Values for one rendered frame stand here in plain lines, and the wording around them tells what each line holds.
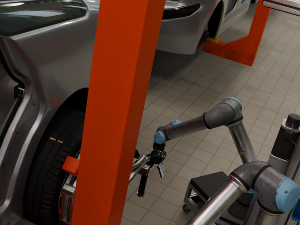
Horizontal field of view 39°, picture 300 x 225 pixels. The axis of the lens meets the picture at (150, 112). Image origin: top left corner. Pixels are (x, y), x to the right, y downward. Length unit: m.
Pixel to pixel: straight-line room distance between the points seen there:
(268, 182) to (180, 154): 2.75
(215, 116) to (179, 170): 1.90
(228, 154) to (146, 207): 1.35
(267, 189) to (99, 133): 0.65
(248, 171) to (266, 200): 0.13
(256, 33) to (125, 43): 4.30
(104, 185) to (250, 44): 4.23
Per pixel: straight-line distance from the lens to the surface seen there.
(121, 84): 1.40
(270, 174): 1.66
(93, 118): 1.50
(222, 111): 2.28
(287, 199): 1.64
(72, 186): 2.11
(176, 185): 3.91
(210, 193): 3.37
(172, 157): 4.27
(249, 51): 5.63
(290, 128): 1.89
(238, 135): 2.40
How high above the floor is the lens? 2.31
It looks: 27 degrees down
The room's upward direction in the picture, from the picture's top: 12 degrees clockwise
